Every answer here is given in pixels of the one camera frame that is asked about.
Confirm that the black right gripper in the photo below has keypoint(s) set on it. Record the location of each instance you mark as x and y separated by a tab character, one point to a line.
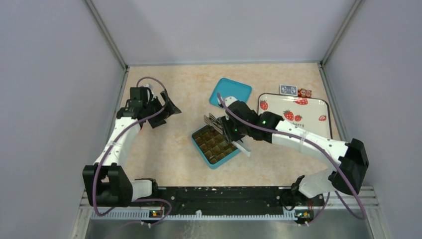
226	121

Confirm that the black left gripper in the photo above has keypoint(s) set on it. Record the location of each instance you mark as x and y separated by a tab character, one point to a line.
169	109

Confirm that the metal tongs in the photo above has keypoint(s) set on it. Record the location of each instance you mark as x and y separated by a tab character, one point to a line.
227	129

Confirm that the teal chocolate box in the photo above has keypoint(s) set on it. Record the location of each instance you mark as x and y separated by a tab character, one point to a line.
212	147

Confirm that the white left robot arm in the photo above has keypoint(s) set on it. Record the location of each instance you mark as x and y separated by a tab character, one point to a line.
106	183

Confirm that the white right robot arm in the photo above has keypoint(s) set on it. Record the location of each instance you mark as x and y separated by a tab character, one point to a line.
346	162

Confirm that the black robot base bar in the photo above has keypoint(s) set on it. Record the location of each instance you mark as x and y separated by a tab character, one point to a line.
246	202

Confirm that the teal box lid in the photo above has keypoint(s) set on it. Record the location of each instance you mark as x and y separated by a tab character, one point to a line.
230	88

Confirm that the blue playing card deck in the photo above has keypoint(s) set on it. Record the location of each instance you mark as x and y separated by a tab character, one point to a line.
289	90

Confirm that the red dice block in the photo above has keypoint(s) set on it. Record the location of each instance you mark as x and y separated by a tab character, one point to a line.
304	93

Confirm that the strawberry print tray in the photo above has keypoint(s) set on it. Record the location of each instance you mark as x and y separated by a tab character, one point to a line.
310	114

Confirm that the metal frame rail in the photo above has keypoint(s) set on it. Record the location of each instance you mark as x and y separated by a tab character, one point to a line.
338	218

